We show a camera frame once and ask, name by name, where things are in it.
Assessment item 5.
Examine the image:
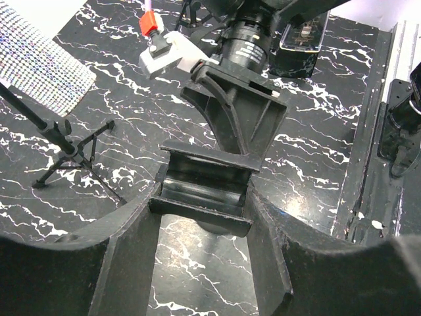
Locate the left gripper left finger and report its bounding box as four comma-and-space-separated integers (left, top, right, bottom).
1, 184, 161, 315

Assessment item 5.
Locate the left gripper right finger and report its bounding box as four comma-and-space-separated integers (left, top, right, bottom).
245, 188, 420, 315

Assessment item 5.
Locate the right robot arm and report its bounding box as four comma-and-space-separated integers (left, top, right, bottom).
177, 1, 339, 169

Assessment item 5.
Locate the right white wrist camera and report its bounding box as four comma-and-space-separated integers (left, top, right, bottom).
139, 31, 209, 79

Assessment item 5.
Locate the glitter rhinestone microphone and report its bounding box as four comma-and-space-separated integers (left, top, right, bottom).
1, 1, 96, 117

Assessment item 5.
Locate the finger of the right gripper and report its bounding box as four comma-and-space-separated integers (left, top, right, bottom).
230, 98, 287, 161
180, 87, 237, 151

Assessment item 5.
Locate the black round-base mic stand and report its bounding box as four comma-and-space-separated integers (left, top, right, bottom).
149, 140, 260, 237

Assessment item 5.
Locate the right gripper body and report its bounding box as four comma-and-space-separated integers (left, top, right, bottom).
189, 61, 289, 132

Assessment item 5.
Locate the black tripod shock-mount stand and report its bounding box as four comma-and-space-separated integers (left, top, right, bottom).
1, 85, 126, 205

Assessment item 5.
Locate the black clear-top box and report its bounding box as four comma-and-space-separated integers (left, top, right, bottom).
268, 11, 329, 78

